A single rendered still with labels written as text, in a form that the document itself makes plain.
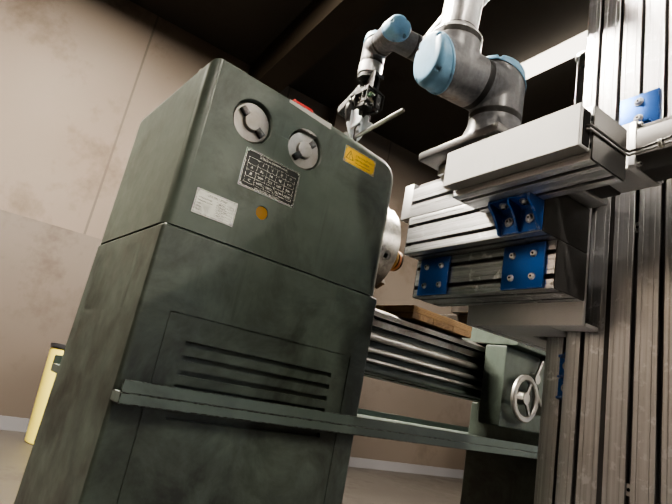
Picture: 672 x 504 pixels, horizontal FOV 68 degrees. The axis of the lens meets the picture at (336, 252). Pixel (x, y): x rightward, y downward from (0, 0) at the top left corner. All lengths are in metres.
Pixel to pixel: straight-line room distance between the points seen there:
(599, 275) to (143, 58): 3.80
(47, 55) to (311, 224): 3.23
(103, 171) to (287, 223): 2.90
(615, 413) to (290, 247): 0.72
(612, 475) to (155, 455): 0.80
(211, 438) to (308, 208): 0.55
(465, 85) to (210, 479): 0.97
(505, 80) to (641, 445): 0.75
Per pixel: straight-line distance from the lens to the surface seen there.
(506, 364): 1.82
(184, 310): 1.05
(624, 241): 1.07
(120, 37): 4.38
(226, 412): 1.06
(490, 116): 1.16
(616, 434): 1.01
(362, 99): 1.55
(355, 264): 1.30
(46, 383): 3.43
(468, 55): 1.16
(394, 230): 1.56
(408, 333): 1.59
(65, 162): 3.96
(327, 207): 1.26
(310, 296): 1.20
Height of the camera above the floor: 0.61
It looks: 15 degrees up
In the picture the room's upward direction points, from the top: 11 degrees clockwise
